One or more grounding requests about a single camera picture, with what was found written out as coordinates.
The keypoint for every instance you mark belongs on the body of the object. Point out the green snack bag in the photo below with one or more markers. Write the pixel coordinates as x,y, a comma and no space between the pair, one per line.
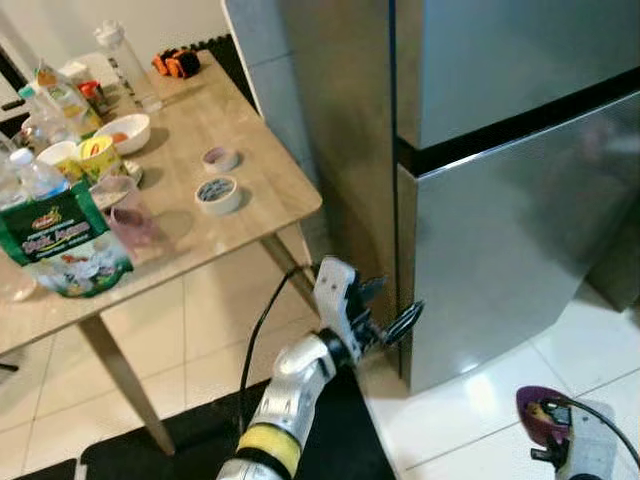
60,250

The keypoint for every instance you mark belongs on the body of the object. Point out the small white bowl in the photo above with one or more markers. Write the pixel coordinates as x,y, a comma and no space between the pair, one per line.
55,157

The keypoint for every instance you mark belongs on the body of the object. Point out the large white bowl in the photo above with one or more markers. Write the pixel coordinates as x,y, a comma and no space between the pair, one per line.
125,142

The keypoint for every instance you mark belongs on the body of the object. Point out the orange and black tool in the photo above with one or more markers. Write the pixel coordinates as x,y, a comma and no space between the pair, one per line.
176,63

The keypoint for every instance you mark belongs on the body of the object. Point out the red jar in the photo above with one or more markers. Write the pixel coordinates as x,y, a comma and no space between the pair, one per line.
95,98

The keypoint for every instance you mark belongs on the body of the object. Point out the tape roll printed core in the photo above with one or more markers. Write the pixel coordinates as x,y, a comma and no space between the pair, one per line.
218,207

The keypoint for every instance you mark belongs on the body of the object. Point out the yellow cup noodles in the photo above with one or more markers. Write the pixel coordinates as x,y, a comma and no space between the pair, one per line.
100,160

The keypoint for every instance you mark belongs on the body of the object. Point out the pink translucent cup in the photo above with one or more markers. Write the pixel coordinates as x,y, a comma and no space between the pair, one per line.
130,225

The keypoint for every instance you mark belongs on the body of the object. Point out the black mat with white stripe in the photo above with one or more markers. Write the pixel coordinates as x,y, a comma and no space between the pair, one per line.
150,450

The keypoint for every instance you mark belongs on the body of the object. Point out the silver freezer compartment door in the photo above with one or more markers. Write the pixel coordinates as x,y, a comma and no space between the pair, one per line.
520,60

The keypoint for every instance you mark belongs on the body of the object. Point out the light wooden table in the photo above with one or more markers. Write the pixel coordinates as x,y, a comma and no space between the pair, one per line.
180,120

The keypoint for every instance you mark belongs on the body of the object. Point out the water bottle blue label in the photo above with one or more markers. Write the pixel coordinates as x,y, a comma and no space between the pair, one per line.
38,178

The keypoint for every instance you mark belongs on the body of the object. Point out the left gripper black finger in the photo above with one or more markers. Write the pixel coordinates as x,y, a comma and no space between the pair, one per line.
405,322
372,291

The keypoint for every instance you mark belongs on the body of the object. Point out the grey kitchen cabinet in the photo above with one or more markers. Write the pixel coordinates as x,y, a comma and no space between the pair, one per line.
615,260

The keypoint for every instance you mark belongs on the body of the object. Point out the yellow juice bottle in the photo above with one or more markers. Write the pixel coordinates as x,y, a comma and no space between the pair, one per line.
65,100

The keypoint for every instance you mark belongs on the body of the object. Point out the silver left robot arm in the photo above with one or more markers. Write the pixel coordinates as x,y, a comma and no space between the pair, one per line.
290,400

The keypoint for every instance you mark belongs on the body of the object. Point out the purple plastic bowl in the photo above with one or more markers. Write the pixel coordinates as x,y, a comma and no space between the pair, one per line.
540,418

